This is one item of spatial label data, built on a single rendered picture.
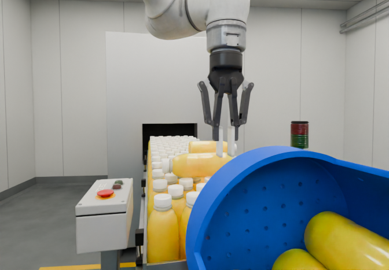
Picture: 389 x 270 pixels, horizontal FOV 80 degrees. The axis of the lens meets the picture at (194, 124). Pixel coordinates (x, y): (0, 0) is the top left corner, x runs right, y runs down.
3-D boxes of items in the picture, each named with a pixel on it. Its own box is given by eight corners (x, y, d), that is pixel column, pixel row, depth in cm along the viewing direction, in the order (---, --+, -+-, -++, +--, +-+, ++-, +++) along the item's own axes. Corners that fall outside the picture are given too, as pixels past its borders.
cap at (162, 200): (171, 207, 50) (171, 199, 50) (153, 208, 49) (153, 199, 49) (171, 200, 54) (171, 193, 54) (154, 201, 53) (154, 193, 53)
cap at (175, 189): (177, 197, 56) (177, 189, 56) (164, 194, 58) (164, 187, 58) (186, 192, 59) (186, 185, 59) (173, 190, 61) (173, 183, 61)
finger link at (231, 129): (227, 125, 55) (230, 125, 56) (227, 155, 56) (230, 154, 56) (231, 126, 53) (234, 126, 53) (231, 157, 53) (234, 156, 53)
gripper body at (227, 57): (212, 47, 49) (212, 91, 49) (250, 49, 50) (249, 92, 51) (204, 56, 56) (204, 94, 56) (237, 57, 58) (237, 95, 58)
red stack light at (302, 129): (297, 135, 83) (297, 124, 83) (286, 133, 89) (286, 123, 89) (312, 135, 84) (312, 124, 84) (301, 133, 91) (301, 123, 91)
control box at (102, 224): (76, 255, 47) (74, 204, 47) (97, 214, 67) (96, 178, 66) (127, 249, 49) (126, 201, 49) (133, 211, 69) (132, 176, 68)
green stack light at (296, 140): (296, 148, 83) (297, 135, 83) (286, 146, 90) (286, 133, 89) (312, 148, 85) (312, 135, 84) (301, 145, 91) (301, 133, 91)
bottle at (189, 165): (235, 170, 66) (169, 173, 63) (228, 178, 72) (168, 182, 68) (230, 147, 70) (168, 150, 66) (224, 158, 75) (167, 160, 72)
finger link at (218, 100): (226, 77, 51) (220, 76, 51) (220, 128, 52) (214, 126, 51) (221, 80, 55) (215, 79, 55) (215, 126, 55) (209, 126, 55)
